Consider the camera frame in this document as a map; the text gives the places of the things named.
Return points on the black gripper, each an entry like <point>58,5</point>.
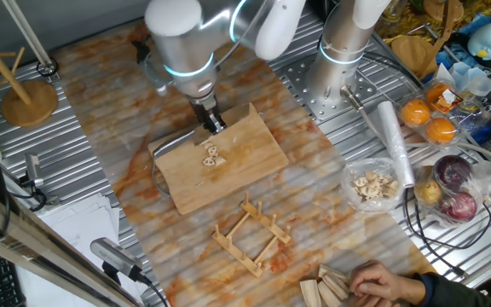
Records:
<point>203,107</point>

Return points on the aluminium frame bar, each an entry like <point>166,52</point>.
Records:
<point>36,251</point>

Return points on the lotus root end slice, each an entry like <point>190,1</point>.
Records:
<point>220,160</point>

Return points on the red onion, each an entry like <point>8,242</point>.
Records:
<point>452,170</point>
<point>458,206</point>

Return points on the stack of white papers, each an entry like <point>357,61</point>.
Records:
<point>79,226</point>

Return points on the clear plastic produce bag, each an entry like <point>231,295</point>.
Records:
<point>490,179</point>

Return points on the clear plastic measuring cup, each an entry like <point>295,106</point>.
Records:
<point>477,81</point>

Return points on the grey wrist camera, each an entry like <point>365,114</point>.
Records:
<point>149,72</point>

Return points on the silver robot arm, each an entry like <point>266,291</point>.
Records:
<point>186,42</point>

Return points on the orange marble pattern mat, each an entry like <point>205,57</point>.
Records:
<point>100,106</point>

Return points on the wooden peg rack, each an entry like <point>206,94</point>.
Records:
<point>267,221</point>

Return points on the roll of clear plastic bags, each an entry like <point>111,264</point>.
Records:
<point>394,136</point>

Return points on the light blue plush toy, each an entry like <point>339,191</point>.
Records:
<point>486,40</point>

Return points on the steel kitchen cleaver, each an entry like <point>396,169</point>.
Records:
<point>173,146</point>

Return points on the lotus root slice with holes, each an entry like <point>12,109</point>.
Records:
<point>208,161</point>
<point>212,150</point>

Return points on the wooden cutting board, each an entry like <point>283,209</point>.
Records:
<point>250,140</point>

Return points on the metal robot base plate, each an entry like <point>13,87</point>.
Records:
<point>301,91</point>

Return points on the orange fruit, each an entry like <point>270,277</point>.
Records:
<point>440,130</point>
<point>434,94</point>
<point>415,111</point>

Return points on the small grey camera on clamp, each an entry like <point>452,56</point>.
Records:
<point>33,168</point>

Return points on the white tripod leg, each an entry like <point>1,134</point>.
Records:
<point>26,34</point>

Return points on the silver camera on mount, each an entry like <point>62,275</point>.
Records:
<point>113,256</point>

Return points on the round wooden lid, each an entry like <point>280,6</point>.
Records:
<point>30,104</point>

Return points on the wooden stand with round base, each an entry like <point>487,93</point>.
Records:
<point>414,55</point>

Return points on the yellow patterned cloth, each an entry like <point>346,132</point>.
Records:
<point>411,19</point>

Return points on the bag of lotus root slices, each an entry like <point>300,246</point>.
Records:
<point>371,185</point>

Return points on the thin pale peel sliver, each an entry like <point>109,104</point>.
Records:
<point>200,184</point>

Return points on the light wooden block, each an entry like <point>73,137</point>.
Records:
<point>339,286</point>
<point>310,294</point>
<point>326,297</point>
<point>330,271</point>

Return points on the oranges in bag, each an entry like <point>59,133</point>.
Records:
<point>463,115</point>

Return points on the person's bare hand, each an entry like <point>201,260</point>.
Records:
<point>382,281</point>

